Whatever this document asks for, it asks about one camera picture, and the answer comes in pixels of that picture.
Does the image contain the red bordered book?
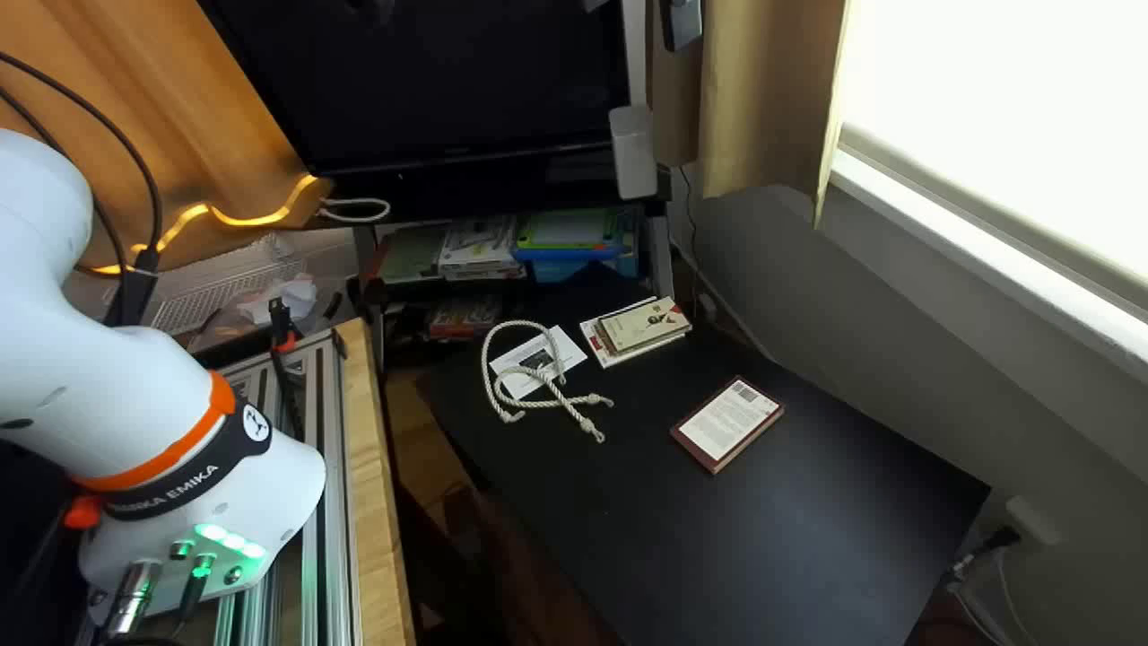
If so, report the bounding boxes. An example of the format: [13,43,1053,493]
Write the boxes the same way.
[668,377,788,477]

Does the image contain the white card with QR code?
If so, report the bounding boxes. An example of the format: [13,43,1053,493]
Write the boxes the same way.
[489,329,593,404]

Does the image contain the stacked flat game boxes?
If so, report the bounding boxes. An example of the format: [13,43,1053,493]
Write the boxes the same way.
[376,214,528,286]

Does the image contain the white box speaker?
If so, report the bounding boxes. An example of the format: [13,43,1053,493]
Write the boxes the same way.
[608,101,663,203]

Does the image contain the black television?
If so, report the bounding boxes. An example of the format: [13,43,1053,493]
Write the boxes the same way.
[193,0,636,184]

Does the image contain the beige curtain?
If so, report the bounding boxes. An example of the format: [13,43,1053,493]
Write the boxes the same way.
[650,0,848,200]

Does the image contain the crumpled grey plastic sheet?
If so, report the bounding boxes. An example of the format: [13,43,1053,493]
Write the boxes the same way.
[67,231,363,352]

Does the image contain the brown panel with gold trim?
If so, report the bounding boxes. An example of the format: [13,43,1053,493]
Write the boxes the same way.
[0,0,333,281]

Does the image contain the white rope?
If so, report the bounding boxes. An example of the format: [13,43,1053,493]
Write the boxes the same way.
[476,316,617,447]

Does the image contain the white cable loop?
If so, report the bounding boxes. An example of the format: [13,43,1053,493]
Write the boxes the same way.
[317,194,396,231]

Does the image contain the wooden board on aluminium frame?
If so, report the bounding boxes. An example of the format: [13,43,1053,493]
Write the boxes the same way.
[208,316,415,646]

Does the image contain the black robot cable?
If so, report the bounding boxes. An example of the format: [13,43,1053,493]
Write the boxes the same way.
[0,49,166,329]

